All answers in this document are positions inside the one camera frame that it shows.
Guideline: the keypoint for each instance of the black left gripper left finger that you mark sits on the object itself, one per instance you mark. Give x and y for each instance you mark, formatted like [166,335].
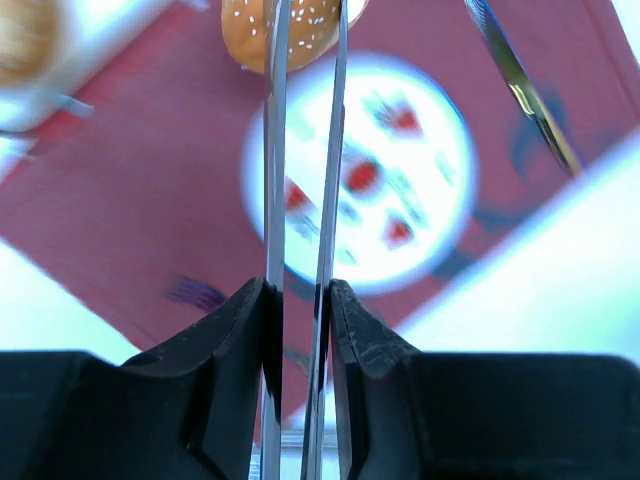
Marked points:
[184,409]

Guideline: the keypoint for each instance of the metal tongs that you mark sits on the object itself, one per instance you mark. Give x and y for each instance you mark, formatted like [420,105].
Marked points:
[277,17]

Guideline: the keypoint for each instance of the round sugared cake bread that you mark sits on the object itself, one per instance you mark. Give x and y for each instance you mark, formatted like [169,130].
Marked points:
[30,31]

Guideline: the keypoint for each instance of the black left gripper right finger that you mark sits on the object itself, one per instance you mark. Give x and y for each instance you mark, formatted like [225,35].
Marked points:
[406,414]

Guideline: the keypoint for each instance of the white strawberry plate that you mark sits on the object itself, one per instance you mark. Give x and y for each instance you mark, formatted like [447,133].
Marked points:
[408,173]

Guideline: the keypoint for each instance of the sesame bun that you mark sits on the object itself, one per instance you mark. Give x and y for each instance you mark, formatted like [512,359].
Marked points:
[246,25]

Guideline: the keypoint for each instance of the iridescent fork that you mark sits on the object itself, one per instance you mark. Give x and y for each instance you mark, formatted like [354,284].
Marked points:
[196,293]

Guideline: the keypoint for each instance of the strawberry pattern tray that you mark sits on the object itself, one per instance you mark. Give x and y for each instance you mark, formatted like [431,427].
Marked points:
[92,34]

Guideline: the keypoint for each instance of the iridescent knife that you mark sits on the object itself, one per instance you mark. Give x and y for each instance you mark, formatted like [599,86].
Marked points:
[521,86]

